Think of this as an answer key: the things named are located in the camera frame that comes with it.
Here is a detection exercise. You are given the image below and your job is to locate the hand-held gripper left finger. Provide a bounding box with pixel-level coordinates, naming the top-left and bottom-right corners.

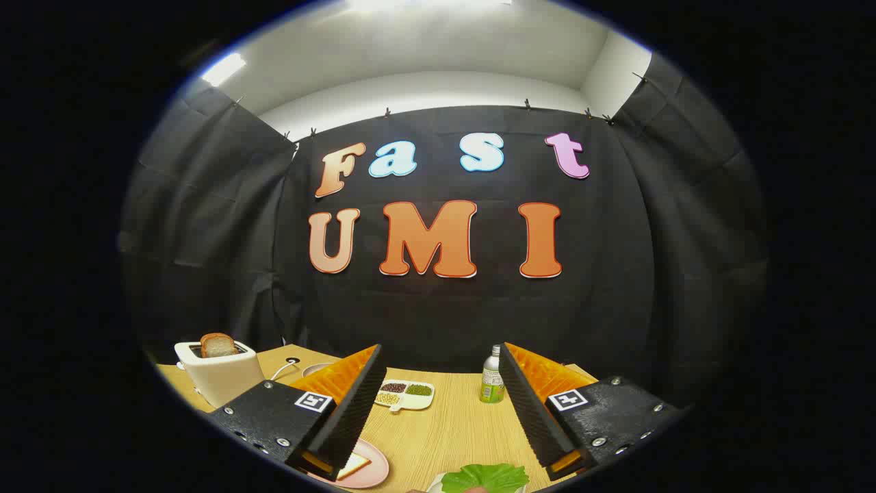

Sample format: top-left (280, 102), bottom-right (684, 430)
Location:
top-left (207, 344), bottom-right (388, 481)

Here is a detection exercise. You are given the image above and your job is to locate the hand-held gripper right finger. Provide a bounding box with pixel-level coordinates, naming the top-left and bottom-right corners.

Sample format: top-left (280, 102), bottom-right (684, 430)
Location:
top-left (498, 342), bottom-right (685, 481)

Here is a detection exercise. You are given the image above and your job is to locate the green lettuce leaf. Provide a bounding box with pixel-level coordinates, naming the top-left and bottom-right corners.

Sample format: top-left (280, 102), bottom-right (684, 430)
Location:
top-left (441, 464), bottom-right (530, 493)

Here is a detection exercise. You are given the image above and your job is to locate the toasted bread slice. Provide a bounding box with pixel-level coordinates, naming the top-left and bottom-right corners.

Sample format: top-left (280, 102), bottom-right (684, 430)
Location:
top-left (200, 333), bottom-right (239, 358)

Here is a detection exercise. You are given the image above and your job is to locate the green label metal bottle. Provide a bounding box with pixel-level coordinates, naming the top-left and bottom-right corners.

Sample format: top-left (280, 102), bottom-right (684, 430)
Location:
top-left (480, 344), bottom-right (507, 403)

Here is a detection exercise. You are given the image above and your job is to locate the white divided bean dish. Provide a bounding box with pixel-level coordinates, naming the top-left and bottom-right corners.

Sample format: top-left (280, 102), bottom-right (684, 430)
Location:
top-left (374, 379), bottom-right (436, 413)

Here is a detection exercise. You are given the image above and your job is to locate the white bread slice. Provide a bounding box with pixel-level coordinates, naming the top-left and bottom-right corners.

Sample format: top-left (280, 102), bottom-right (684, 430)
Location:
top-left (335, 452), bottom-right (372, 481)

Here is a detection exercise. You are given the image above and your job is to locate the pink plate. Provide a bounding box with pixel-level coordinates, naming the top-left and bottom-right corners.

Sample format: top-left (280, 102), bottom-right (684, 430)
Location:
top-left (308, 438), bottom-right (390, 489)

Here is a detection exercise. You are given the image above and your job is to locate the black backdrop cloth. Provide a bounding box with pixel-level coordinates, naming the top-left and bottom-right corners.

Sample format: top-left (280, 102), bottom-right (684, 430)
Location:
top-left (118, 51), bottom-right (767, 405)

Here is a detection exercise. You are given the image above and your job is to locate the white toaster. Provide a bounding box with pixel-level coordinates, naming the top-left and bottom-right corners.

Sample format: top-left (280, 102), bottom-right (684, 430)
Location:
top-left (174, 340), bottom-right (266, 409)

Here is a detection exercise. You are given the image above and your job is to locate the small ceiling light panel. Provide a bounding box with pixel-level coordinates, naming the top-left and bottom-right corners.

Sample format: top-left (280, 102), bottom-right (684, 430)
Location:
top-left (202, 53), bottom-right (247, 88)

